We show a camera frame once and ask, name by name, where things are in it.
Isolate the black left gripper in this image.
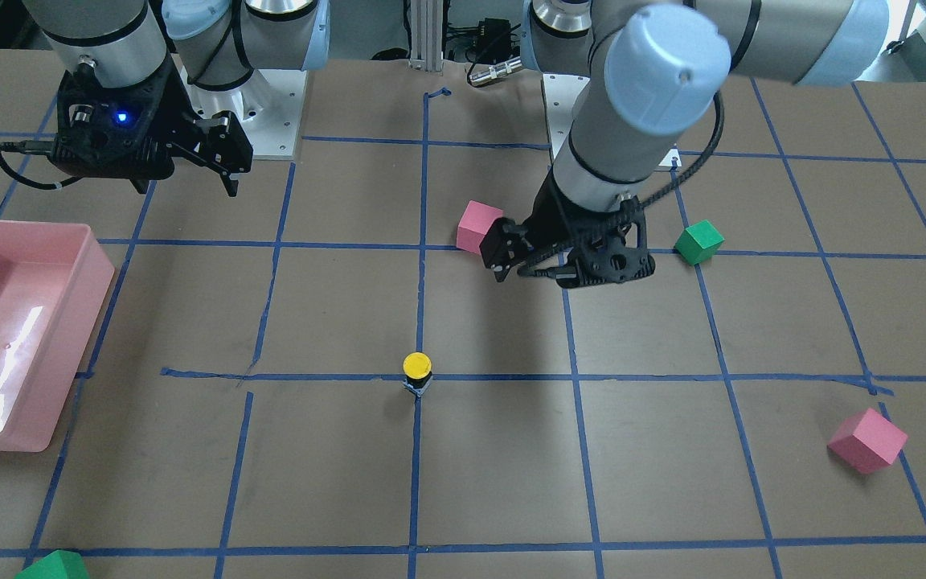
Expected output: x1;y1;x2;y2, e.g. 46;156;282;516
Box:
481;173;644;283

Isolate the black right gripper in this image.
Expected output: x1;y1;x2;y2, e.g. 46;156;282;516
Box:
132;64;253;198

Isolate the yellow push button switch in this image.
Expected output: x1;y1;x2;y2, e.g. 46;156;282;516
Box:
402;351;433;399

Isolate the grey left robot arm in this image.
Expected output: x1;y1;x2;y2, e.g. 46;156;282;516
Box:
479;1;890;289

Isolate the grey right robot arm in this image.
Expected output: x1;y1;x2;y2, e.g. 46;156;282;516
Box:
0;1;331;197

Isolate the pink foam cube centre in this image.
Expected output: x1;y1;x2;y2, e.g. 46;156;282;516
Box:
455;200;504;256

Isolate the pink foam cube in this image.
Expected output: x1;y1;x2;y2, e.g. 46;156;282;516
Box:
827;408;909;475
455;200;504;256

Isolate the pink plastic tray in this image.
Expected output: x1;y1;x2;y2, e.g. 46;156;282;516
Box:
0;220;114;452

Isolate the green foam cube near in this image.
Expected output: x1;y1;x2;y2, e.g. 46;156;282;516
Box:
674;220;725;266

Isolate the green foam cube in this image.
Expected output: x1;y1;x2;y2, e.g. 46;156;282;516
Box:
674;220;725;266
15;550;90;579

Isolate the green foam cube far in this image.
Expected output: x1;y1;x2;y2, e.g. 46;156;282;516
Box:
15;550;90;579

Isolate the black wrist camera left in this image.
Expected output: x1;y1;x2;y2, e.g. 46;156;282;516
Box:
555;208;657;289

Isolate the silver cable connector plug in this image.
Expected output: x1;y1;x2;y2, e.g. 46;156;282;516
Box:
467;56;526;88

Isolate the black device behind post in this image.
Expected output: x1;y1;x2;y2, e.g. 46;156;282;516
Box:
473;18;512;64

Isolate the aluminium profile post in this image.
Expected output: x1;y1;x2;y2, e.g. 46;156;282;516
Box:
408;0;447;76

